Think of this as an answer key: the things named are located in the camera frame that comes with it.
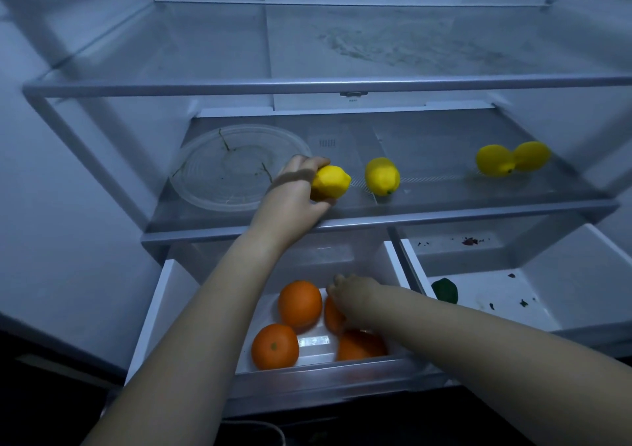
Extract round orange fruit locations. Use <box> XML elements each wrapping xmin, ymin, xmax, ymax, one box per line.
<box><xmin>335</xmin><ymin>329</ymin><xmax>388</xmax><ymax>362</ymax></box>
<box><xmin>250</xmin><ymin>324</ymin><xmax>300</xmax><ymax>372</ymax></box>
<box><xmin>323</xmin><ymin>295</ymin><xmax>348</xmax><ymax>337</ymax></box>
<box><xmin>278</xmin><ymin>280</ymin><xmax>323</xmax><ymax>331</ymax></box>

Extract person's left forearm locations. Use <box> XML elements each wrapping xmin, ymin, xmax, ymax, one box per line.
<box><xmin>81</xmin><ymin>228</ymin><xmax>292</xmax><ymax>446</ymax></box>

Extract clear round plastic plate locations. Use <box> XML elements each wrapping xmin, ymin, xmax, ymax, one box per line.
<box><xmin>169</xmin><ymin>123</ymin><xmax>313</xmax><ymax>213</ymax></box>

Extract person's right hand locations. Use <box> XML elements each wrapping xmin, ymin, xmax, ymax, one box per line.
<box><xmin>325</xmin><ymin>272</ymin><xmax>392</xmax><ymax>334</ymax></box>

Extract person's left hand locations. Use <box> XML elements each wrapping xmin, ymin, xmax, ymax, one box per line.
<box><xmin>246</xmin><ymin>154</ymin><xmax>336</xmax><ymax>259</ymax></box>

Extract clear crisper drawer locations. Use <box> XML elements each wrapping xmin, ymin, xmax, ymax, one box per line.
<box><xmin>394</xmin><ymin>213</ymin><xmax>632</xmax><ymax>358</ymax></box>
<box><xmin>126</xmin><ymin>228</ymin><xmax>445</xmax><ymax>417</ymax></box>

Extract person's right forearm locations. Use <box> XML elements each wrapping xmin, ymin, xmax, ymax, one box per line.
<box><xmin>382</xmin><ymin>285</ymin><xmax>632</xmax><ymax>446</ymax></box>

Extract black refrigerator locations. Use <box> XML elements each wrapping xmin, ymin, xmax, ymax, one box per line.
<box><xmin>0</xmin><ymin>0</ymin><xmax>632</xmax><ymax>427</ymax></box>

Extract white cable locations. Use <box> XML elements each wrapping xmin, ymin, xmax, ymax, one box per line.
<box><xmin>232</xmin><ymin>420</ymin><xmax>287</xmax><ymax>446</ymax></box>

